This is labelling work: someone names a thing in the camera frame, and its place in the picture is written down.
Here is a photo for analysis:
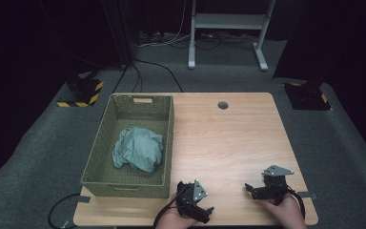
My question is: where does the thin black floor cable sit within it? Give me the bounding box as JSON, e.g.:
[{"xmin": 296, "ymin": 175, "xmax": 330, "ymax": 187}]
[{"xmin": 112, "ymin": 63, "xmax": 143, "ymax": 94}]

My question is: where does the teal cloth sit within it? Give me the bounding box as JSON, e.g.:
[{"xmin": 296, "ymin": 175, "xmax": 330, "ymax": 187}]
[{"xmin": 112, "ymin": 127, "xmax": 165, "ymax": 175}]

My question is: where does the long black floor cable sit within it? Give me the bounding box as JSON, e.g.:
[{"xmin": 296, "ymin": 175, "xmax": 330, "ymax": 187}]
[{"xmin": 134, "ymin": 58, "xmax": 184, "ymax": 94}]

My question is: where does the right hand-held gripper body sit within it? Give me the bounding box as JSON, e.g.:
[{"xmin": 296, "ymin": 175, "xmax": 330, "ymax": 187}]
[{"xmin": 253, "ymin": 164, "xmax": 295, "ymax": 205}]

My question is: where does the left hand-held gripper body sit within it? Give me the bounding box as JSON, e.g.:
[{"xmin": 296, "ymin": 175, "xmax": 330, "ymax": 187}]
[{"xmin": 174, "ymin": 178, "xmax": 209, "ymax": 221}]

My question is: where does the black yellow striped stand base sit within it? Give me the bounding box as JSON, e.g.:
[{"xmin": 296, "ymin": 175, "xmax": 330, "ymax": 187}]
[
  {"xmin": 56, "ymin": 73, "xmax": 105, "ymax": 109},
  {"xmin": 282, "ymin": 81, "xmax": 334, "ymax": 112}
]

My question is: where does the white metal stand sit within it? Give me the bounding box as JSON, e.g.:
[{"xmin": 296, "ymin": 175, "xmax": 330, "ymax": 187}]
[{"xmin": 187, "ymin": 0, "xmax": 276, "ymax": 72}]

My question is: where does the green woven basket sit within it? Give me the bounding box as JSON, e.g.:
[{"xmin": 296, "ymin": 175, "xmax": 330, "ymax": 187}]
[{"xmin": 80, "ymin": 94, "xmax": 175, "ymax": 199}]

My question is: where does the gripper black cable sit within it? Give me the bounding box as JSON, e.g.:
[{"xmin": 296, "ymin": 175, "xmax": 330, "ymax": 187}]
[
  {"xmin": 152, "ymin": 186, "xmax": 186, "ymax": 229},
  {"xmin": 286, "ymin": 186, "xmax": 307, "ymax": 220}
]

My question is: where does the white floor cable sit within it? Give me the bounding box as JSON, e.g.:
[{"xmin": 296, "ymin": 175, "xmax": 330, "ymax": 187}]
[{"xmin": 136, "ymin": 0, "xmax": 193, "ymax": 49}]

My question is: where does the black looped floor cable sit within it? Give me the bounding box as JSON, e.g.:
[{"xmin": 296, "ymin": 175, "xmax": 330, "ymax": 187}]
[{"xmin": 47, "ymin": 192, "xmax": 83, "ymax": 229}]

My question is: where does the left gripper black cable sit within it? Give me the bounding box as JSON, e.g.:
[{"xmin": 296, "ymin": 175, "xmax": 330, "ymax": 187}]
[{"xmin": 152, "ymin": 186, "xmax": 186, "ymax": 229}]

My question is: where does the person's right hand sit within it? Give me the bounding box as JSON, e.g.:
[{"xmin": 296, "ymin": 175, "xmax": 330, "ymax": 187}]
[{"xmin": 261, "ymin": 194, "xmax": 308, "ymax": 229}]

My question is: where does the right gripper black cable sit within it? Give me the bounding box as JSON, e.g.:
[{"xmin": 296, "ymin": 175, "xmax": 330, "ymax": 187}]
[{"xmin": 286, "ymin": 186, "xmax": 307, "ymax": 220}]

